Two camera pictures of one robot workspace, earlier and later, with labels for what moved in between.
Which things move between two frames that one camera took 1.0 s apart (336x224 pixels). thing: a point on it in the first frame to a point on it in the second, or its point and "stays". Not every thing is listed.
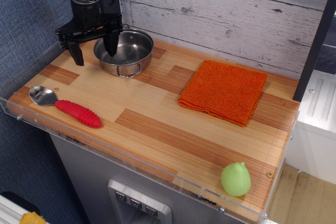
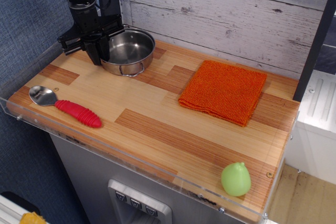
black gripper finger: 76,52 to 92,48
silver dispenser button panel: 134,205 stays
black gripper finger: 111,40 to 104,48
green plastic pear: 235,179 stays
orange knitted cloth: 232,93 stays
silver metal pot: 134,52 stays
